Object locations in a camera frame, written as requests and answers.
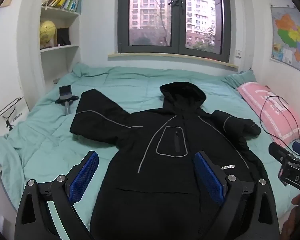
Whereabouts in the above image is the pink pillow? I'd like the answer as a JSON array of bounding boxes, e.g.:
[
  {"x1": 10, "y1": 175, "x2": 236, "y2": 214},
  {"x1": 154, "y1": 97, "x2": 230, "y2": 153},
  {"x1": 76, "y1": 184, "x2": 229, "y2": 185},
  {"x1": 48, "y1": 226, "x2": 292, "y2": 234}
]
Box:
[{"x1": 236, "y1": 82, "x2": 300, "y2": 147}]

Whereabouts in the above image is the white bookshelf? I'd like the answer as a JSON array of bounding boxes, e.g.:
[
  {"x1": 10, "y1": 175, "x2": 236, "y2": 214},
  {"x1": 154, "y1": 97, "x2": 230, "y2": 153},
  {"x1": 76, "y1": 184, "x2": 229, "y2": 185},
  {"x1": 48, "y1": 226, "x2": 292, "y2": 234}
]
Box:
[{"x1": 40, "y1": 0, "x2": 82, "y2": 83}]

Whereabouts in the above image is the person's right hand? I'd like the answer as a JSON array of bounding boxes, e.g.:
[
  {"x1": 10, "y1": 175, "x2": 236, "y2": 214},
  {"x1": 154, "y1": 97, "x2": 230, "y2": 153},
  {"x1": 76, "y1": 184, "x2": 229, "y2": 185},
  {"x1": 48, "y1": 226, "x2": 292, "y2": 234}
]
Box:
[{"x1": 282, "y1": 195, "x2": 300, "y2": 240}]

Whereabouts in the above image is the colourful wall map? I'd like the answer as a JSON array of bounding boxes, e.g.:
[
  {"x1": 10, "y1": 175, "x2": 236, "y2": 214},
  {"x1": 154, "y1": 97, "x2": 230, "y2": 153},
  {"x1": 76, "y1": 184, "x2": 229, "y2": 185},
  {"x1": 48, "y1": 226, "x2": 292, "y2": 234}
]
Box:
[{"x1": 270, "y1": 4, "x2": 300, "y2": 78}]

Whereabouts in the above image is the black phone tripod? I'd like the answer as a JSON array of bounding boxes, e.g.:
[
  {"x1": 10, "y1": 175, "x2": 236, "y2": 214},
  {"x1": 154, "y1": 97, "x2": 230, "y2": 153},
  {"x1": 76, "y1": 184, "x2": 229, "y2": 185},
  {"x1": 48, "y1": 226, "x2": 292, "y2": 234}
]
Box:
[{"x1": 55, "y1": 95, "x2": 80, "y2": 115}]

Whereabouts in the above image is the black box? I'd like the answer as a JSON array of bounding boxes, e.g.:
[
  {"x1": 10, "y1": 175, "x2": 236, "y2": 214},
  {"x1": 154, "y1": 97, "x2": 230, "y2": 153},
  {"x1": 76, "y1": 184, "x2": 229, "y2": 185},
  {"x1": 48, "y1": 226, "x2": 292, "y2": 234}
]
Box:
[{"x1": 56, "y1": 27, "x2": 71, "y2": 47}]

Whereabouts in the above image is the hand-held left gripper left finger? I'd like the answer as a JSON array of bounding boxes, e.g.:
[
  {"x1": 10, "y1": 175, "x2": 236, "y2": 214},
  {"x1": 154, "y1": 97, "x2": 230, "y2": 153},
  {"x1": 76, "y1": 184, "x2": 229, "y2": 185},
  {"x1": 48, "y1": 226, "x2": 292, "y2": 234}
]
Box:
[{"x1": 14, "y1": 150, "x2": 100, "y2": 240}]

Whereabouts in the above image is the teal pillow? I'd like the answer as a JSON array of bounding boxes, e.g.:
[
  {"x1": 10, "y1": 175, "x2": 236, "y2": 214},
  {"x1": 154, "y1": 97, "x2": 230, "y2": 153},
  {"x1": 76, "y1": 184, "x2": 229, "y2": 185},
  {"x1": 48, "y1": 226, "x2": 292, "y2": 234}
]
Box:
[{"x1": 222, "y1": 69, "x2": 257, "y2": 90}]

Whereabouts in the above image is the black hooded jacket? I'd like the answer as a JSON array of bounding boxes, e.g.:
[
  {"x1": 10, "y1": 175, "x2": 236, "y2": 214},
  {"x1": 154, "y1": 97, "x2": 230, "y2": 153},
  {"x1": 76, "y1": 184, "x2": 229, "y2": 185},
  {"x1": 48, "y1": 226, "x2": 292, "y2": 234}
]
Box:
[{"x1": 70, "y1": 82, "x2": 275, "y2": 240}]

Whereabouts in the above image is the cream windowsill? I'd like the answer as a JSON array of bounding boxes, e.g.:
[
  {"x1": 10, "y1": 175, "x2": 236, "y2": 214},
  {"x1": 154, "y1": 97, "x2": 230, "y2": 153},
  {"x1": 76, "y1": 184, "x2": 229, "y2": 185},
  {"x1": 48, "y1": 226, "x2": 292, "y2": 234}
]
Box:
[{"x1": 107, "y1": 53, "x2": 239, "y2": 68}]

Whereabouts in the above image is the black cable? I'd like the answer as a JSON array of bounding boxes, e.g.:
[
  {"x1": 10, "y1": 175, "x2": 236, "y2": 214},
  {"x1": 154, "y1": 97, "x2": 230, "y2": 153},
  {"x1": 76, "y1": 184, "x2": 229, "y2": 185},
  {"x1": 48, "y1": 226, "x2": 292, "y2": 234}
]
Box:
[{"x1": 259, "y1": 95, "x2": 300, "y2": 145}]

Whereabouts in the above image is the dark smartphone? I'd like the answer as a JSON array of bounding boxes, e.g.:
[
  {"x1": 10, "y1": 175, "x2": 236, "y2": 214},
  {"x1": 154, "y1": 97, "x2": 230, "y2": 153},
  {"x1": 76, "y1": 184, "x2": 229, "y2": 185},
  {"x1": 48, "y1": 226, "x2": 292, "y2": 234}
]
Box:
[{"x1": 59, "y1": 85, "x2": 72, "y2": 100}]

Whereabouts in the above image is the black window handle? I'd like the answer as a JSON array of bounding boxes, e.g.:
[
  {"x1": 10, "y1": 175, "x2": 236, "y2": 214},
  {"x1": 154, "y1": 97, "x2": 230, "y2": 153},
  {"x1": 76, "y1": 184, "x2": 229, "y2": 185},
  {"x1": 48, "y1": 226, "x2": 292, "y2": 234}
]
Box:
[{"x1": 168, "y1": 0, "x2": 184, "y2": 15}]

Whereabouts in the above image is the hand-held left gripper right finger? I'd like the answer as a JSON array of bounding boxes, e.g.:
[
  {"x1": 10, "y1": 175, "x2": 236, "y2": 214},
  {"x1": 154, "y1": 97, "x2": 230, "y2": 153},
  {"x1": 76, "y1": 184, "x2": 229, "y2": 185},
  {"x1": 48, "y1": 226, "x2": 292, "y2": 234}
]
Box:
[{"x1": 194, "y1": 151, "x2": 280, "y2": 240}]

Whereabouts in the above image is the dark framed window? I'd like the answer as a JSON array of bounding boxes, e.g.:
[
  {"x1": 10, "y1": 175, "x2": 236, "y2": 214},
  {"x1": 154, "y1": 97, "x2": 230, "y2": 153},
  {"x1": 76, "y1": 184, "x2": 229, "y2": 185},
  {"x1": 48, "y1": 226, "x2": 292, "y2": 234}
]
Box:
[{"x1": 117, "y1": 0, "x2": 232, "y2": 63}]

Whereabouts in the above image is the yellow globe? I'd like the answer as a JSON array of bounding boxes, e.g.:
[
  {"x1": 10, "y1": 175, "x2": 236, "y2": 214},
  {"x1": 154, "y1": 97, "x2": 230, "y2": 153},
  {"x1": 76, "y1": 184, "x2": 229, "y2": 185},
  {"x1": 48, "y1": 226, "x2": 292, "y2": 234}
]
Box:
[{"x1": 39, "y1": 20, "x2": 56, "y2": 49}]

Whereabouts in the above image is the teal quilt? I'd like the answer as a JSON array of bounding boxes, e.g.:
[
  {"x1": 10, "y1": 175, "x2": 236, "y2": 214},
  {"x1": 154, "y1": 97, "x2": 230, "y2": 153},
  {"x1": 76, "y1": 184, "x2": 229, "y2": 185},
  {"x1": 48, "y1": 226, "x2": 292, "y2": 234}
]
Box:
[{"x1": 0, "y1": 62, "x2": 300, "y2": 230}]

